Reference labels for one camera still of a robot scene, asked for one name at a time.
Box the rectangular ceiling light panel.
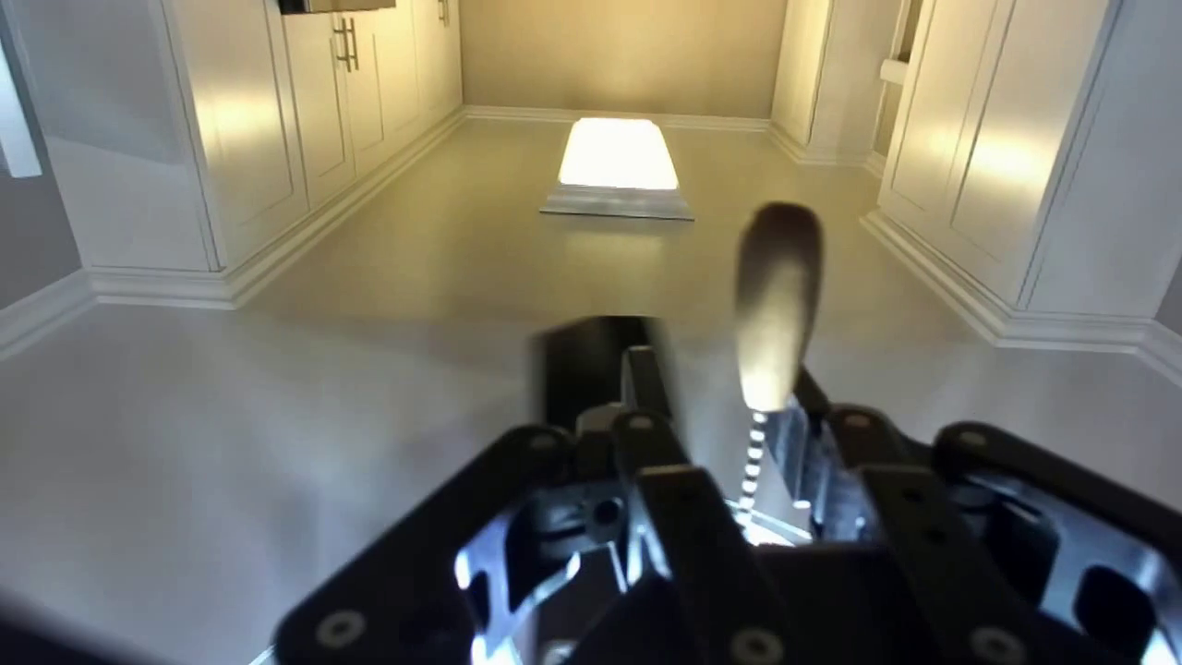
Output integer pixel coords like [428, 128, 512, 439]
[539, 116, 696, 223]

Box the row of white cabinets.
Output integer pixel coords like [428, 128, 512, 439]
[18, 0, 465, 309]

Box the white tall cabinet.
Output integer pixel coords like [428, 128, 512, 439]
[769, 0, 1182, 350]

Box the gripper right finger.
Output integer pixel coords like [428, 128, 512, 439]
[792, 368, 1182, 665]

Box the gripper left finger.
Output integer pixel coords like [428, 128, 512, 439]
[272, 316, 793, 665]

